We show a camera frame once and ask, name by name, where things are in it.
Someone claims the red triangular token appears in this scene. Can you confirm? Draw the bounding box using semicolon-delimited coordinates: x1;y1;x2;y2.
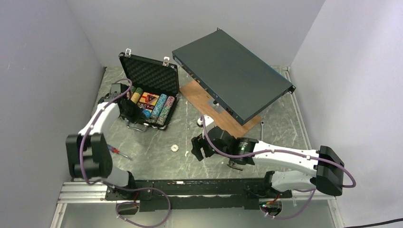
146;95;159;105

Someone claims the purple green chip row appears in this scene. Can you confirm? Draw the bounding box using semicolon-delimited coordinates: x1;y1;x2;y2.
156;96;175;125

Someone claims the teal poker chip row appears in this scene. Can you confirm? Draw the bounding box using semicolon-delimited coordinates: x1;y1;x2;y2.
149;94;168;123

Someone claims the metal clamp tool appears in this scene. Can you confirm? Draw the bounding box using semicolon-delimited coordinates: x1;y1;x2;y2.
227;161;243;171

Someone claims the blue red screwdriver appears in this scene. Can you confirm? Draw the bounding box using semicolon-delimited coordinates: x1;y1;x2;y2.
107;144;132;161

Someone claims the small silver wrench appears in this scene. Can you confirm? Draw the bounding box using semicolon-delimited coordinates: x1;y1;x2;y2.
260;121;265;141

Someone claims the dark rack server unit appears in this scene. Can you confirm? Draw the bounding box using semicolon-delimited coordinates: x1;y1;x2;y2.
172;28;296;125

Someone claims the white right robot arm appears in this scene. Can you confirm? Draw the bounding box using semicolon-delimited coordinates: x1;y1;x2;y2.
191;126;345;197

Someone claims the black poker chip case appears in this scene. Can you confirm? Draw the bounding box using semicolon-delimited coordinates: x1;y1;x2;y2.
119;48;179;131

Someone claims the white poker chip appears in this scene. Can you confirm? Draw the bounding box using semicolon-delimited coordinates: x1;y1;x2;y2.
171;144;179;152

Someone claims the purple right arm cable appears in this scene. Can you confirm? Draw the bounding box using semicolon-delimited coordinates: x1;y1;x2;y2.
200;115;357;189

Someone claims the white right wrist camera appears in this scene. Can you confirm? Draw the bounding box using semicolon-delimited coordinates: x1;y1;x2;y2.
197;114;215;129

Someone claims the wooden board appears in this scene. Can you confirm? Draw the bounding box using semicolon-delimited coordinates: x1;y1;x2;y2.
180;81;262;138

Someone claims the upper playing card deck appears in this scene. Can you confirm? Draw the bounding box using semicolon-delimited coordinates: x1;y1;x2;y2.
137;92;159;105

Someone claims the yellow blue chip row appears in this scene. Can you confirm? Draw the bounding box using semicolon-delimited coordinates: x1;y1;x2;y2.
130;87;144;104

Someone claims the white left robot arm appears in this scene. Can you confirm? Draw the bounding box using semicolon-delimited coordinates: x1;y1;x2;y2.
66;83;143;200

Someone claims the blue round button chip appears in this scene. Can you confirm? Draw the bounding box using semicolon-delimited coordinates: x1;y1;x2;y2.
142;109;152;119

